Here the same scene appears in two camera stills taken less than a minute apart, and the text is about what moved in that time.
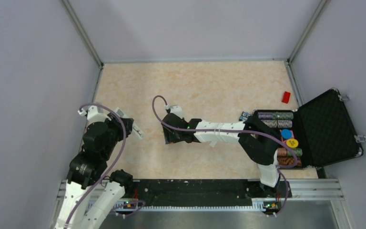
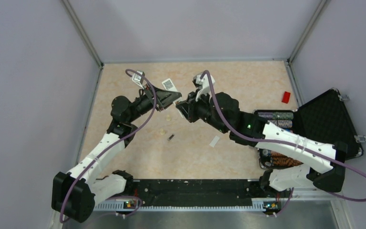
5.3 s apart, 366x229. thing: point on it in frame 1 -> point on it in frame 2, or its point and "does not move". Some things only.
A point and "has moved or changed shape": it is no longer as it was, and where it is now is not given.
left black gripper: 128,122 -> 164,98
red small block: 286,97 does not move
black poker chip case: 321,132 does not move
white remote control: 136,130 has moved or changed shape
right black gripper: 170,138 -> 189,109
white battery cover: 212,143 does not move
